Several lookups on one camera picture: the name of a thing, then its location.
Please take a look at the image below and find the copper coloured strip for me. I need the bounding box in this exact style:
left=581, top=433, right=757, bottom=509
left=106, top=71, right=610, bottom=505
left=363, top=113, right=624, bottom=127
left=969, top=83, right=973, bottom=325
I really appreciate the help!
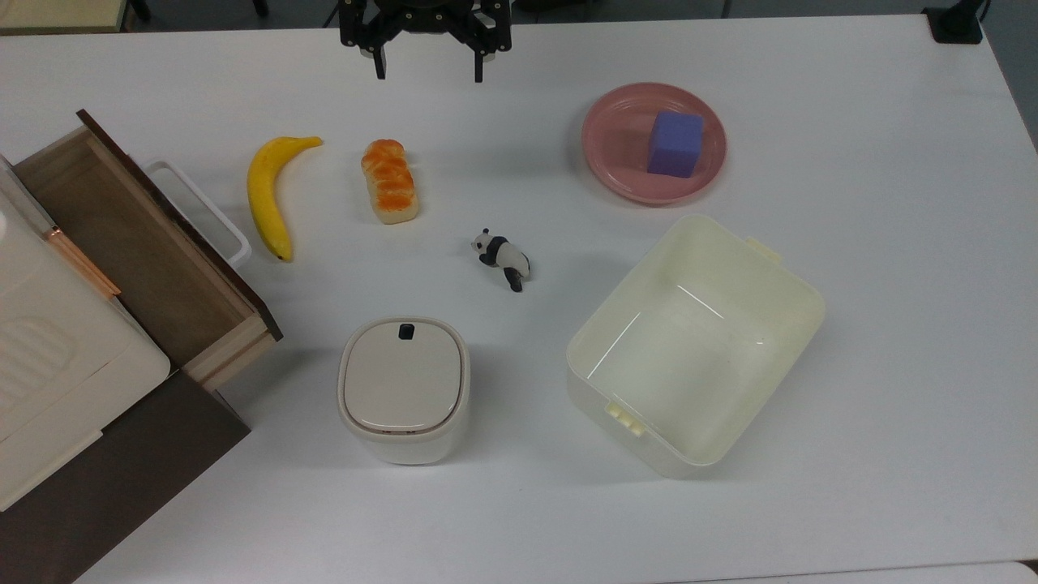
left=42, top=226, right=122, bottom=300

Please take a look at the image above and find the yellow toy banana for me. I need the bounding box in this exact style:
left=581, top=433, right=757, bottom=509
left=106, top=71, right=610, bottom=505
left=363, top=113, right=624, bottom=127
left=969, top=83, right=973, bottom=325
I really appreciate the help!
left=247, top=135, right=324, bottom=264

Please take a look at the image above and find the yellowish wooden desk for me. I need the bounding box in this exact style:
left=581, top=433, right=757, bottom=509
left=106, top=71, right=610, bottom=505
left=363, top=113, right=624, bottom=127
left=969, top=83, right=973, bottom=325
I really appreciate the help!
left=0, top=0, right=128, bottom=36

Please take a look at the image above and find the purple foam cube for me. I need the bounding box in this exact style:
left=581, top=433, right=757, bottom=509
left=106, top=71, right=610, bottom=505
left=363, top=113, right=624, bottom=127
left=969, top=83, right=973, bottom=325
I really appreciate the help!
left=646, top=110, right=706, bottom=179

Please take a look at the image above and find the white appliance on cabinet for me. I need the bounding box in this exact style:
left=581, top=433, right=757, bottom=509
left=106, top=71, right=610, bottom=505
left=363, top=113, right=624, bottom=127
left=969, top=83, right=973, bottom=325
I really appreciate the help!
left=0, top=154, right=173, bottom=513

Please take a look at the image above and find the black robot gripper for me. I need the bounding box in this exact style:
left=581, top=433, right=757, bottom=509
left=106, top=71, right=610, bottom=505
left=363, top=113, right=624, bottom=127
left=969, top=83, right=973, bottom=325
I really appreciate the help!
left=340, top=0, right=514, bottom=84

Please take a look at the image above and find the cream plastic storage box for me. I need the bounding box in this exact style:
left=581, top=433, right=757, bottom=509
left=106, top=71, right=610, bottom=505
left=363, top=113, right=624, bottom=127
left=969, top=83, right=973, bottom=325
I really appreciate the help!
left=564, top=213, right=827, bottom=480

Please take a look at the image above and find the white drawer handle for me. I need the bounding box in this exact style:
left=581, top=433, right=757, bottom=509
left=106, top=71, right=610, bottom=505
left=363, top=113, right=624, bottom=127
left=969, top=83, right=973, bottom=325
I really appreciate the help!
left=145, top=160, right=253, bottom=269

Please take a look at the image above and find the orange glazed toy bread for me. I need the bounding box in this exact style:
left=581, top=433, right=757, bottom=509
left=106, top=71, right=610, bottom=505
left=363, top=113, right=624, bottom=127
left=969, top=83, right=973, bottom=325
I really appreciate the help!
left=361, top=139, right=422, bottom=226

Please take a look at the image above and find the small beige lidded trash can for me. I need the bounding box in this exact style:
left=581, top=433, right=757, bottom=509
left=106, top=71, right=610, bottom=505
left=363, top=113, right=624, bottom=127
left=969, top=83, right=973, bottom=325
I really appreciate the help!
left=337, top=316, right=472, bottom=466

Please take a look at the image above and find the pink round plate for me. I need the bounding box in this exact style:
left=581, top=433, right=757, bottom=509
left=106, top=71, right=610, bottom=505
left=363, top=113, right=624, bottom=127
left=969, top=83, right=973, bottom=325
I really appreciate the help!
left=580, top=81, right=728, bottom=206

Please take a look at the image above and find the open wooden drawer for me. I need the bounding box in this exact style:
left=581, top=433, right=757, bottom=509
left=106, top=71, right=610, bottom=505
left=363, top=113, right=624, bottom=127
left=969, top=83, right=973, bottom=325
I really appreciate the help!
left=14, top=109, right=284, bottom=393

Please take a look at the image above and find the dark brown cabinet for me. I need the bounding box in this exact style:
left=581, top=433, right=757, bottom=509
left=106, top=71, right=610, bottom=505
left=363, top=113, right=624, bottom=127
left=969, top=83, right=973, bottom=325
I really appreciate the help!
left=0, top=369, right=251, bottom=584

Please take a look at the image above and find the black and white panda toy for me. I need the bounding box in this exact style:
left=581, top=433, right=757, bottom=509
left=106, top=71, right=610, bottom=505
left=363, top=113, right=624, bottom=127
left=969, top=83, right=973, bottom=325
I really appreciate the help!
left=473, top=229, right=532, bottom=294

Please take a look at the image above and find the black clamp mount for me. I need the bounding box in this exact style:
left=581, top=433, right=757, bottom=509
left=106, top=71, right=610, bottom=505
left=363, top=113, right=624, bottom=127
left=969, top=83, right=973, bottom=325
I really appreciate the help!
left=922, top=0, right=987, bottom=45

